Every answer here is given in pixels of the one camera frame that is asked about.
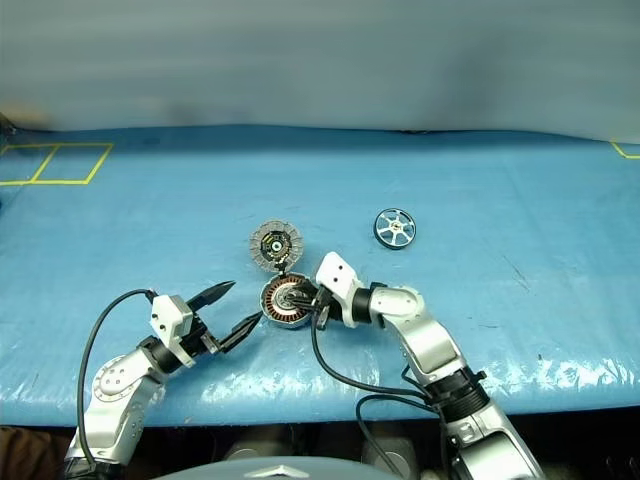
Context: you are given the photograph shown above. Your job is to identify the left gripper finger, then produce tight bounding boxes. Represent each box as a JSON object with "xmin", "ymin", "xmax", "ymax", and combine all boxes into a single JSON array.
[
  {"xmin": 187, "ymin": 280, "xmax": 238, "ymax": 315},
  {"xmin": 218, "ymin": 311, "xmax": 263, "ymax": 356}
]

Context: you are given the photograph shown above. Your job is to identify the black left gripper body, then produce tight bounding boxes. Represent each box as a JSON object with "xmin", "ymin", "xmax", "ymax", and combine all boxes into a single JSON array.
[{"xmin": 185, "ymin": 298, "xmax": 225, "ymax": 359}]

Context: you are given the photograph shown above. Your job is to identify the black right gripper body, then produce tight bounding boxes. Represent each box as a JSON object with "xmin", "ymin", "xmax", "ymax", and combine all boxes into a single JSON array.
[{"xmin": 310, "ymin": 285, "xmax": 332, "ymax": 331}]

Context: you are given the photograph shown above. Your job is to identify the copper wound motor stator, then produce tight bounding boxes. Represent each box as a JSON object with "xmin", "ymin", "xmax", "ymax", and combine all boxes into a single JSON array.
[{"xmin": 258, "ymin": 272, "xmax": 319, "ymax": 331}]

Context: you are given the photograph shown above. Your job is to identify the silver hinged motor lid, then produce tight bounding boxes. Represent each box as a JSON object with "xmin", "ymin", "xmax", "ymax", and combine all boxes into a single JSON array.
[{"xmin": 248, "ymin": 218, "xmax": 305, "ymax": 274}]

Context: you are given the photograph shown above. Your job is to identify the silver spoked rotor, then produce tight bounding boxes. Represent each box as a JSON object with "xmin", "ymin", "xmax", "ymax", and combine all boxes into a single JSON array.
[{"xmin": 373, "ymin": 207, "xmax": 419, "ymax": 251}]

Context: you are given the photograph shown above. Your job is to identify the blue plastic table cover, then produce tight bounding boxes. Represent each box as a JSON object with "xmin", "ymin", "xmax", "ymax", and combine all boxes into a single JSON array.
[{"xmin": 0, "ymin": 123, "xmax": 640, "ymax": 429}]

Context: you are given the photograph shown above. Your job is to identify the dark rounded shape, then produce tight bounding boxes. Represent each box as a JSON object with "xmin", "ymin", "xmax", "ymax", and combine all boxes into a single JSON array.
[
  {"xmin": 362, "ymin": 432, "xmax": 419, "ymax": 474},
  {"xmin": 222, "ymin": 432, "xmax": 281, "ymax": 461}
]

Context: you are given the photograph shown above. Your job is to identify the grey robot torso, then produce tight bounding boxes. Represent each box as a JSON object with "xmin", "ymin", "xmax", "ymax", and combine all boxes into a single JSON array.
[{"xmin": 154, "ymin": 454, "xmax": 386, "ymax": 480}]

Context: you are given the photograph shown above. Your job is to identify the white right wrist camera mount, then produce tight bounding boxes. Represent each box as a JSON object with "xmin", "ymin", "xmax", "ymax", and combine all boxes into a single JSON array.
[{"xmin": 313, "ymin": 251, "xmax": 365, "ymax": 330}]

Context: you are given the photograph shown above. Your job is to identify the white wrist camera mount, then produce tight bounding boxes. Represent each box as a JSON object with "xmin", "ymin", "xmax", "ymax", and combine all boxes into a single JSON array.
[
  {"xmin": 149, "ymin": 293, "xmax": 199, "ymax": 370},
  {"xmin": 313, "ymin": 251, "xmax": 365, "ymax": 330}
]

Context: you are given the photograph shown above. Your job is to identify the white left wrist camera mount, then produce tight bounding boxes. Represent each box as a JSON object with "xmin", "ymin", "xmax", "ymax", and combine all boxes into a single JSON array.
[{"xmin": 149, "ymin": 293, "xmax": 199, "ymax": 370}]

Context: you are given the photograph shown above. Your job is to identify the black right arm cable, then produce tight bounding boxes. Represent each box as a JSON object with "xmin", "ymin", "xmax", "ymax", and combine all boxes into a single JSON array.
[{"xmin": 309, "ymin": 319, "xmax": 444, "ymax": 480}]

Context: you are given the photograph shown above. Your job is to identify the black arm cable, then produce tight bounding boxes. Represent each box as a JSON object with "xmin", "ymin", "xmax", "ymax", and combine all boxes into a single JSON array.
[
  {"xmin": 309, "ymin": 319, "xmax": 444, "ymax": 480},
  {"xmin": 77, "ymin": 288, "xmax": 156, "ymax": 469}
]

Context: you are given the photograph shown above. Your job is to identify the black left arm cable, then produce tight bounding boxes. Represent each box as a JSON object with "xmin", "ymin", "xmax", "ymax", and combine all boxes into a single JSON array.
[{"xmin": 77, "ymin": 288, "xmax": 156, "ymax": 469}]

